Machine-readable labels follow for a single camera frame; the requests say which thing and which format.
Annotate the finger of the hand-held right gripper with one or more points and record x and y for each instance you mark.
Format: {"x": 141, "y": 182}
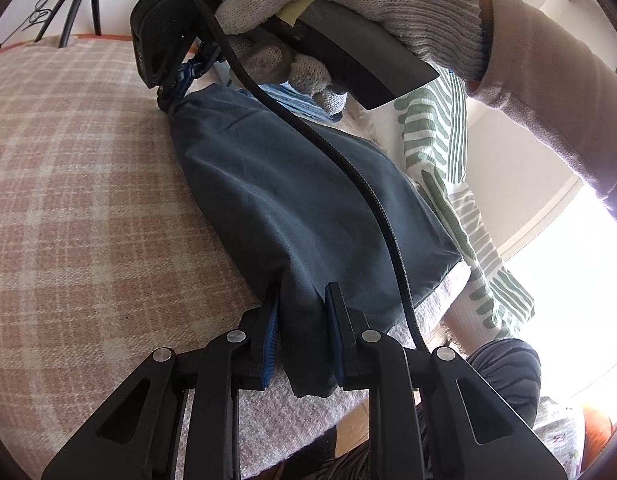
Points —
{"x": 196, "y": 69}
{"x": 171, "y": 97}

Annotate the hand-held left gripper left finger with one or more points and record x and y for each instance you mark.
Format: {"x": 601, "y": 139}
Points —
{"x": 272, "y": 340}

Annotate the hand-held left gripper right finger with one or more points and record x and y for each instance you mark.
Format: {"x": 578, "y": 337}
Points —
{"x": 336, "y": 340}

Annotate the dark blue pants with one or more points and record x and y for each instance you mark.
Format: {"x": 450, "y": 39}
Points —
{"x": 288, "y": 200}

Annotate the person's right forearm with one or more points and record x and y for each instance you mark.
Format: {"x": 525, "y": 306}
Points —
{"x": 553, "y": 95}

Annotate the light blue cloth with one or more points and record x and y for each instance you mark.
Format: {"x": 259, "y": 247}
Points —
{"x": 298, "y": 100}

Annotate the pink plaid blanket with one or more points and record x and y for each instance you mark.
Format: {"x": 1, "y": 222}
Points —
{"x": 88, "y": 185}

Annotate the white green striped cloth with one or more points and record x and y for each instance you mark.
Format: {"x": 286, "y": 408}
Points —
{"x": 438, "y": 150}

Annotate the white printed cloth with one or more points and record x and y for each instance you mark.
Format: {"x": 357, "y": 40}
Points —
{"x": 558, "y": 435}

